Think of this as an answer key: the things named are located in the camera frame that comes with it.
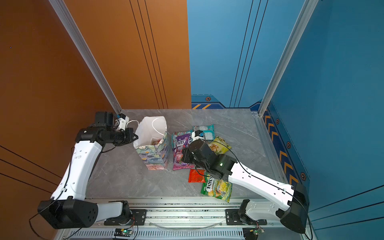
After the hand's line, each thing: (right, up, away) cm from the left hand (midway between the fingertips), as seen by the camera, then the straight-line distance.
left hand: (137, 135), depth 76 cm
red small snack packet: (+29, -25, +10) cm, 40 cm away
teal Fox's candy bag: (+15, -1, +26) cm, 30 cm away
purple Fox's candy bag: (+24, -3, -3) cm, 24 cm away
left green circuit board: (-5, -46, -5) cm, 47 cm away
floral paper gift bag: (+9, -4, -5) cm, 11 cm away
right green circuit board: (+59, -44, -7) cm, 75 cm away
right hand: (+22, -7, -6) cm, 24 cm away
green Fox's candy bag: (+43, -29, +5) cm, 53 cm away
